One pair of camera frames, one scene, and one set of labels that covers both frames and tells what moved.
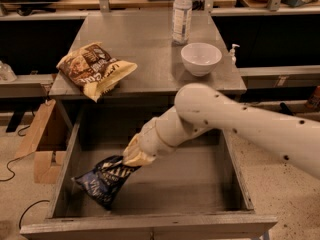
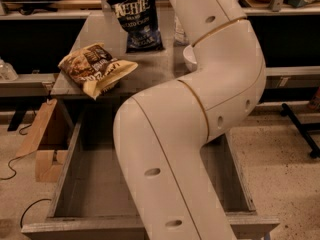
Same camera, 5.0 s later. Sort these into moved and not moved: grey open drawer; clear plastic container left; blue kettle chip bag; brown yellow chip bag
Moved: blue kettle chip bag
Not moved: clear plastic container left; brown yellow chip bag; grey open drawer
